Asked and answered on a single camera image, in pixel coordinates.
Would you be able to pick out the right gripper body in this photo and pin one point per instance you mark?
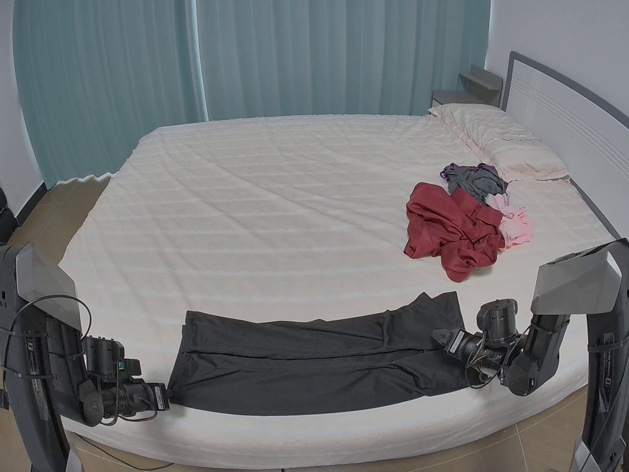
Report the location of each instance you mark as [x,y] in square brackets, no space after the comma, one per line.
[469,346]

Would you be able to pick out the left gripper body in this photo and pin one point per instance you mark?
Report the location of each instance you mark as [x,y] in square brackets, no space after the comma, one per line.
[156,397]

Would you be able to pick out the black T-shirt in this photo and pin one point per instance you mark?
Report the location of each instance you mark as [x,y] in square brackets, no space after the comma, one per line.
[295,362]

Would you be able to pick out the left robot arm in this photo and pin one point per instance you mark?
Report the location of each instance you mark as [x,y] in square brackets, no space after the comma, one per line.
[54,371]

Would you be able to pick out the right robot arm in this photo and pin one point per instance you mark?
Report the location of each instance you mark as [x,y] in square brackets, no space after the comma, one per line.
[545,342]

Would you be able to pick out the bed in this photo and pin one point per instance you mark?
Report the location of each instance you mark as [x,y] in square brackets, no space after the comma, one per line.
[245,190]

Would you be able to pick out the dark red shirt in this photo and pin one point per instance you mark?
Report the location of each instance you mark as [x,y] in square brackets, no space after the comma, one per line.
[442,224]

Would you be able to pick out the pink garment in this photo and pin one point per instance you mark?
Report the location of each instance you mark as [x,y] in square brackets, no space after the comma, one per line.
[518,229]

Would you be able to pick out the grey purple garment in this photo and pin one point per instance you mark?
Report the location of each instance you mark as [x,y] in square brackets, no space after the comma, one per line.
[474,180]

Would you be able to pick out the cream pillow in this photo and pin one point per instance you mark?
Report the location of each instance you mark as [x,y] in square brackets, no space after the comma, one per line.
[506,143]

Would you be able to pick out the grey bedside table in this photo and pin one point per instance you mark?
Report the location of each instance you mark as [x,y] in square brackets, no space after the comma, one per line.
[467,94]

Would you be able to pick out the blue-green curtain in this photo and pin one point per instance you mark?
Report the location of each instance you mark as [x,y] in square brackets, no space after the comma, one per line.
[344,42]
[108,67]

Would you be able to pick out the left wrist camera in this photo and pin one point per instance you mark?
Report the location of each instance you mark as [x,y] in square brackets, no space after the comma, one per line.
[128,367]

